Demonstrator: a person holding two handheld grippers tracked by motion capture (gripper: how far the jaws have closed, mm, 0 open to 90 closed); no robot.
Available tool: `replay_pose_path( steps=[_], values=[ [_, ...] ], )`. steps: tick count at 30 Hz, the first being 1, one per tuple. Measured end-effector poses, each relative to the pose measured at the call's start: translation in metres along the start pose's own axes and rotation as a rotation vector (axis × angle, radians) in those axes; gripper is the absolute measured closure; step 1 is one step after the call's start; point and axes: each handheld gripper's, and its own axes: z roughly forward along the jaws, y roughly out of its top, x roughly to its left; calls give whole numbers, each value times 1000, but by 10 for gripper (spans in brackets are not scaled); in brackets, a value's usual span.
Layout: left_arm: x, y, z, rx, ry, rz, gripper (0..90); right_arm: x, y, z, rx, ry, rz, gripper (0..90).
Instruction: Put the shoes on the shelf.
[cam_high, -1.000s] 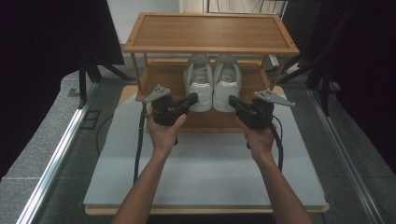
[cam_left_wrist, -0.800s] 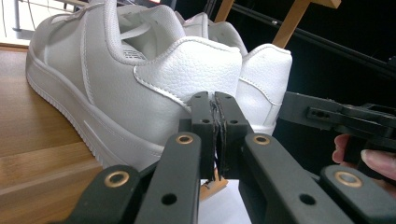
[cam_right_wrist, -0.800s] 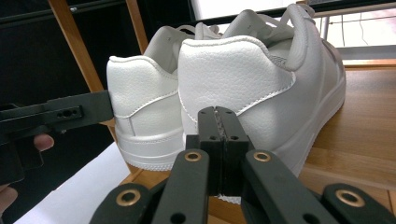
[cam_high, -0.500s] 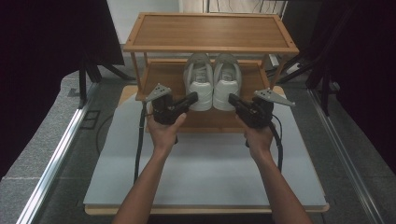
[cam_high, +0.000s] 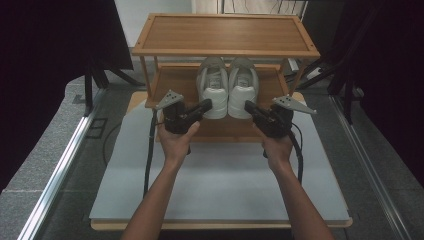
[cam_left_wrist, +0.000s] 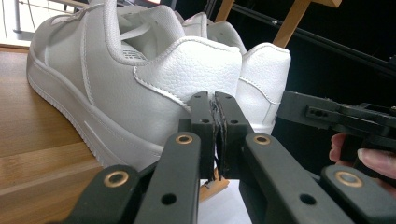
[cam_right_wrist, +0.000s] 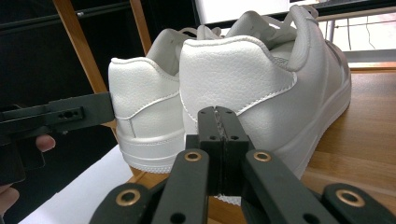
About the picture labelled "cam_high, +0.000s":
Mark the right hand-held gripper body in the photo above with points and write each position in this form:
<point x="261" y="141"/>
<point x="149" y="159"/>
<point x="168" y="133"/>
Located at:
<point x="276" y="123"/>

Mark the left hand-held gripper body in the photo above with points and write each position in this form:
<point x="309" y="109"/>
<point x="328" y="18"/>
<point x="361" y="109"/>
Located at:
<point x="176" y="121"/>

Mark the white sneaker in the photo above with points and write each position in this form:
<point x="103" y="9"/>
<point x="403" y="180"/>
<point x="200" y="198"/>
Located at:
<point x="213" y="96"/>
<point x="242" y="96"/>

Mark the wooden three-tier shoe rack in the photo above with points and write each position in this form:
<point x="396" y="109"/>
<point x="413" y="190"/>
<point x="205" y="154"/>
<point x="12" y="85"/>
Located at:
<point x="226" y="33"/>

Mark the person's left hand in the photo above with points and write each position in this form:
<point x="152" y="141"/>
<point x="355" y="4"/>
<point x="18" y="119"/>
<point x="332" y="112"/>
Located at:
<point x="176" y="146"/>

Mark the person's right hand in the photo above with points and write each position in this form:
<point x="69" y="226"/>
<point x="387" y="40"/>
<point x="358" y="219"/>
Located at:
<point x="276" y="151"/>

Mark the black metal stand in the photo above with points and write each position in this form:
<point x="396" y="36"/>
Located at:
<point x="346" y="86"/>
<point x="89" y="90"/>

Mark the black floor socket plate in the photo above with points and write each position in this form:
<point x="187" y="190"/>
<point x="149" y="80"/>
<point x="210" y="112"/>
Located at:
<point x="96" y="128"/>

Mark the dark curtain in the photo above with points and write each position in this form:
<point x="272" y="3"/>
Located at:
<point x="50" y="66"/>
<point x="393" y="66"/>

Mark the aluminium floor rail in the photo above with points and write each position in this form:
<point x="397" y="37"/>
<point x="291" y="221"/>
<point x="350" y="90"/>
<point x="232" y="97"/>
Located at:
<point x="366" y="160"/>
<point x="60" y="170"/>

